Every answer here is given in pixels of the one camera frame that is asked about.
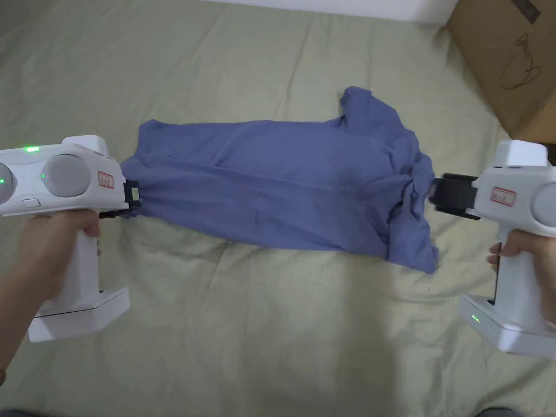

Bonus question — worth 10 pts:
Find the person's left hand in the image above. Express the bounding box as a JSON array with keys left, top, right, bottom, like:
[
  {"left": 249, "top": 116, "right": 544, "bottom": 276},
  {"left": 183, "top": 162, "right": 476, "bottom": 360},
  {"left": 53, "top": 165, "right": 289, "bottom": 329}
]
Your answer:
[{"left": 0, "top": 207, "right": 103, "bottom": 318}]

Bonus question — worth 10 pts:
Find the brown cardboard carton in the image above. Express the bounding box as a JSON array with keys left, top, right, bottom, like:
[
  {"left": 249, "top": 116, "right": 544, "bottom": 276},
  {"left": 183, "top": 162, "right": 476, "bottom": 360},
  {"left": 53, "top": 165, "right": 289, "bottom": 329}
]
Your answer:
[{"left": 446, "top": 0, "right": 556, "bottom": 141}]

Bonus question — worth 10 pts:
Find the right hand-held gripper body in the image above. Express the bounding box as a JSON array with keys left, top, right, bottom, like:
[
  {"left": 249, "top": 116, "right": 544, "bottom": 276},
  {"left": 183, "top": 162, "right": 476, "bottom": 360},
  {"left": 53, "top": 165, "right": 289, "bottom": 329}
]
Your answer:
[{"left": 451, "top": 140, "right": 556, "bottom": 355}]

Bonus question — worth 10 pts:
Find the person's right hand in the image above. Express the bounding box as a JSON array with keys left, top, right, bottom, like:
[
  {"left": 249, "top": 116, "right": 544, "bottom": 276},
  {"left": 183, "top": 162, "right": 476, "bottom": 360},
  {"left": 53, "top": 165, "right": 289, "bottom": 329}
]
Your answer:
[{"left": 486, "top": 230, "right": 556, "bottom": 326}]

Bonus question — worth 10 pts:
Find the blue shirt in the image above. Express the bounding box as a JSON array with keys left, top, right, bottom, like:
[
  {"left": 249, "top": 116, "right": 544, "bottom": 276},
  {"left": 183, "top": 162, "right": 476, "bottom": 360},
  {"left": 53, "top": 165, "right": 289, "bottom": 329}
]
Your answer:
[{"left": 119, "top": 86, "right": 438, "bottom": 275}]

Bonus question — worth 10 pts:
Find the bed with pale green sheet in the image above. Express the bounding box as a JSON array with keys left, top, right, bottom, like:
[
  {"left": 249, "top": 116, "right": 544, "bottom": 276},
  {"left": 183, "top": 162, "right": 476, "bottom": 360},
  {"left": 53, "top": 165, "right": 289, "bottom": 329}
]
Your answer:
[{"left": 0, "top": 0, "right": 556, "bottom": 417}]

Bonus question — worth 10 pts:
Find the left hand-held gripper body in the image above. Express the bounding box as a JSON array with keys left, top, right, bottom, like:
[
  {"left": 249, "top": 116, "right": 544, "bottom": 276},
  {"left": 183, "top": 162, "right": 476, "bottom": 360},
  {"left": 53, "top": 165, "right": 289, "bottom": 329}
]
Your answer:
[{"left": 0, "top": 134, "right": 131, "bottom": 344}]

